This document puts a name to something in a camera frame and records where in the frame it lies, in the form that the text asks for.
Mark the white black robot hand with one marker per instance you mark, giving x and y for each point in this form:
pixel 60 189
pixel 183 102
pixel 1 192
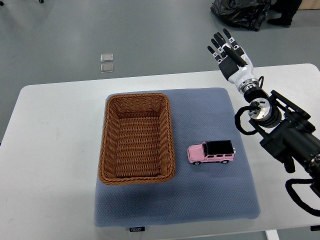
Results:
pixel 234 63

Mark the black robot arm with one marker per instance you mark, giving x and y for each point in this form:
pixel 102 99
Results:
pixel 286 132

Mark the pink toy car black roof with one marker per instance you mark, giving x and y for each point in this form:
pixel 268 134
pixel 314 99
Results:
pixel 219 151

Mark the brown wicker basket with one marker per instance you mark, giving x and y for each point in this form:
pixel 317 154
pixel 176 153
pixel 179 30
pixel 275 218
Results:
pixel 137 145

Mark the black plastic garbage bag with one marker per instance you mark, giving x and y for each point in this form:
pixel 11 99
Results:
pixel 248 14

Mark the person's black shoe and leg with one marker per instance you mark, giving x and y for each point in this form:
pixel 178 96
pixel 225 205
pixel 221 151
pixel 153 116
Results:
pixel 287 9

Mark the upper metal floor plate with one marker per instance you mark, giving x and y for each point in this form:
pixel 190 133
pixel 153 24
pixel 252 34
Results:
pixel 106 57

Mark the metal floor plate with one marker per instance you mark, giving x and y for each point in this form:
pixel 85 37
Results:
pixel 107 68
pixel 106 57

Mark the lower metal floor plate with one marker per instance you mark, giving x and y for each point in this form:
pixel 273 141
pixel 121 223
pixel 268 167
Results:
pixel 107 68

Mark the blue grey textured mat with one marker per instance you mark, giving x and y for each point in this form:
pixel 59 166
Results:
pixel 204 192

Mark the white table leg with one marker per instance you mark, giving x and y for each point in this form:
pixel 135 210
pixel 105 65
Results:
pixel 272 234

